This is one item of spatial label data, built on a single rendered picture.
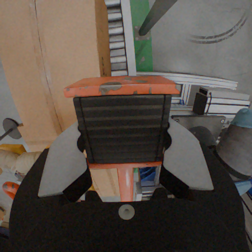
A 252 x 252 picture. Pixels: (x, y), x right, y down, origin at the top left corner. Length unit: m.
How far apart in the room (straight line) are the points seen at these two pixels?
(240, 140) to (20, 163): 0.47
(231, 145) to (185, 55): 1.32
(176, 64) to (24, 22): 1.35
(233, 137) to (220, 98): 0.30
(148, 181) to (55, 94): 0.73
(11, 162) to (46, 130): 0.28
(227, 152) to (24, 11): 0.72
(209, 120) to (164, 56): 1.08
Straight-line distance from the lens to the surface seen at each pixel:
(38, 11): 0.53
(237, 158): 0.32
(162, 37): 1.45
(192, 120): 0.43
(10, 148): 0.45
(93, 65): 0.42
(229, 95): 0.63
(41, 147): 1.37
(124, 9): 0.82
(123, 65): 0.87
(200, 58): 1.63
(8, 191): 0.36
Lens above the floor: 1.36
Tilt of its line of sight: 60 degrees down
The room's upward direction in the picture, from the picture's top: 177 degrees clockwise
